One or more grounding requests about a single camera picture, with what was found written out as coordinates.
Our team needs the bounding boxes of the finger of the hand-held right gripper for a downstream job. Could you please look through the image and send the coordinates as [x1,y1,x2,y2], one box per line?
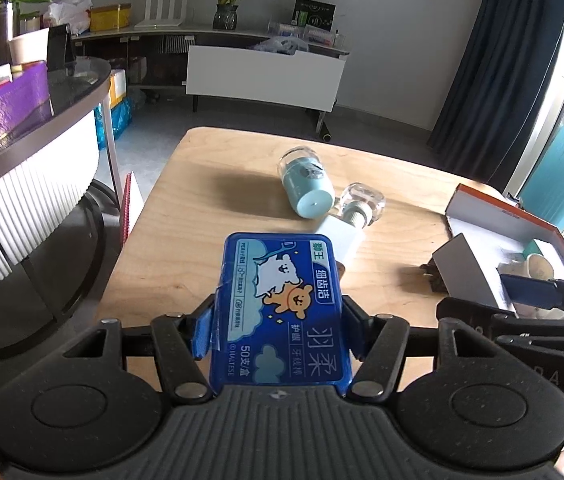
[499,272,564,312]
[436,297,564,342]

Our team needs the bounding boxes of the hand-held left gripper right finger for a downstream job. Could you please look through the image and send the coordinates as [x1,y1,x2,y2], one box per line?
[342,295,493,403]

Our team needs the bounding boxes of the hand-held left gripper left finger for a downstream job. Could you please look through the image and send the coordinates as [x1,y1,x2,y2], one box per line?
[64,295,215,403]

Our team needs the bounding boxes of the white power adapter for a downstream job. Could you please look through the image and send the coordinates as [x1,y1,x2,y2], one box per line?
[419,234,518,313]

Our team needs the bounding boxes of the blue floss pick box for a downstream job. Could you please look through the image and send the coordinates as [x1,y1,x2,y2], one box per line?
[210,231,355,397]

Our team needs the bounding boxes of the teal toothpick holder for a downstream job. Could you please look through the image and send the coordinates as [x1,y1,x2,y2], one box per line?
[276,146,335,220]

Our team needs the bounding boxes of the small white box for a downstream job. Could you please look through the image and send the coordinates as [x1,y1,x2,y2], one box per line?
[312,214,378,266]

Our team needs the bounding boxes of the red notebook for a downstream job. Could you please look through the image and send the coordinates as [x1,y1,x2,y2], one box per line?
[121,171,145,241]

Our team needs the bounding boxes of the curved ribbed counter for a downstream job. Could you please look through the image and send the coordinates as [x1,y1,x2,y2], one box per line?
[0,55,113,306]

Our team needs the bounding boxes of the blue plastic bag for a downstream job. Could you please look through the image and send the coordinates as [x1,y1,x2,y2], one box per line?
[94,97,135,151]

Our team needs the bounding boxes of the dark curtain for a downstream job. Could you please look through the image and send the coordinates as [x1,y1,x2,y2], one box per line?
[427,0,564,181]

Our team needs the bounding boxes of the white carton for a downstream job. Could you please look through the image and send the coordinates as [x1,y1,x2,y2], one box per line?
[107,69,128,111]

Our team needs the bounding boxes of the white panel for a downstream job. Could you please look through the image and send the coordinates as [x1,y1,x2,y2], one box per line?
[186,45,348,113]

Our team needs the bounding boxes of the curved tv cabinet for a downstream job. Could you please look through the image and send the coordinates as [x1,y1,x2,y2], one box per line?
[69,27,350,106]

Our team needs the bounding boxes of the grey plastic bag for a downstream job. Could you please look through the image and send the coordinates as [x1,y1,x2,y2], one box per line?
[252,35,310,55]

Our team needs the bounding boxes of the purple box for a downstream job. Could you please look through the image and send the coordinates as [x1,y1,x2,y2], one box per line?
[0,60,53,171]

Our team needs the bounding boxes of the clear plastic boxes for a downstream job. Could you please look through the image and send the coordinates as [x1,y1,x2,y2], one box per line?
[267,20,350,48]

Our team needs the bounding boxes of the black stand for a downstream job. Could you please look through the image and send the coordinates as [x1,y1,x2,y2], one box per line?
[47,23,78,73]

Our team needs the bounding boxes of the white router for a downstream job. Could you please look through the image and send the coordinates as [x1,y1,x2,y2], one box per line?
[134,0,188,29]

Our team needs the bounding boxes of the black green box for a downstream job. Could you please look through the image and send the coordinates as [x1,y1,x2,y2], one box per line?
[293,0,337,28]

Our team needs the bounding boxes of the yellow tin box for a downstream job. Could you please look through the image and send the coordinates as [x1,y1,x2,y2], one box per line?
[89,4,133,32]

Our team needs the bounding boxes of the white paper cup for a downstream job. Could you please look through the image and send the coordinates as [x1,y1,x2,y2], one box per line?
[8,27,50,66]

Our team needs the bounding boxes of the white plastic bag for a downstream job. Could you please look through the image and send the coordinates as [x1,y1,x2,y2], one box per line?
[44,0,94,28]

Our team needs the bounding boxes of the steel thermos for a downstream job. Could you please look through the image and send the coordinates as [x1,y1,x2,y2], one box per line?
[0,2,19,66]

